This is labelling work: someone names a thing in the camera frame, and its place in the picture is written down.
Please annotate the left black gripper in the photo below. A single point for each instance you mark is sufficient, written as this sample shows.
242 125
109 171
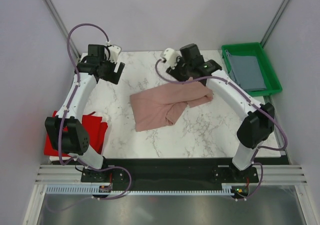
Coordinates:
113 77

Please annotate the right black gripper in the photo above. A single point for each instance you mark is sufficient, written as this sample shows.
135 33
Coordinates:
175 73

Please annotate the pink t shirt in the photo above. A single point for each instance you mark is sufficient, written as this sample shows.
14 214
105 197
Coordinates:
163 105

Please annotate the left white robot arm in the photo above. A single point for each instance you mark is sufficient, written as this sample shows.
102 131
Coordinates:
65 130

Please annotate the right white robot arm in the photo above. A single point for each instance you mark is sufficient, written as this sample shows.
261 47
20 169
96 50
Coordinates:
257 120

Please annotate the grey blue folded shirt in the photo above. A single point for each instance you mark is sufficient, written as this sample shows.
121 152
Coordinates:
245 72

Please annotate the red folded t shirt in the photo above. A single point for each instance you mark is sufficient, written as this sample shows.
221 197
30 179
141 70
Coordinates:
96 132

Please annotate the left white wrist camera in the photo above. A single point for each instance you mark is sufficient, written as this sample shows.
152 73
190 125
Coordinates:
113 52

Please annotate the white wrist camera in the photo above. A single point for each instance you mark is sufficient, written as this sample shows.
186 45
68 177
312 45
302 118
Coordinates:
113 52
171 57

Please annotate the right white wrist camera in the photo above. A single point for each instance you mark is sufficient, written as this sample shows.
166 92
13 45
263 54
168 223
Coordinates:
171 57

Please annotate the left aluminium corner post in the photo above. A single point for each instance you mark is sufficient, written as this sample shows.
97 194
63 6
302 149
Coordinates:
57 18

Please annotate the aluminium corner post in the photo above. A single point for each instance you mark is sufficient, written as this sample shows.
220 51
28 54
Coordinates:
274 22
57 18

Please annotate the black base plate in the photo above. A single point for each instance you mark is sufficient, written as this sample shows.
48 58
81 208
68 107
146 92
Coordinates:
167 173

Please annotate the right aluminium corner post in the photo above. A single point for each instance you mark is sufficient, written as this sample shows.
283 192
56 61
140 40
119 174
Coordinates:
274 22

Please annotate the light blue cable duct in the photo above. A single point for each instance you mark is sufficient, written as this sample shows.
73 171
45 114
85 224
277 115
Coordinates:
95 189

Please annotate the aluminium front rail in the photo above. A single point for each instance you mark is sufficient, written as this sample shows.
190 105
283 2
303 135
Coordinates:
272 175

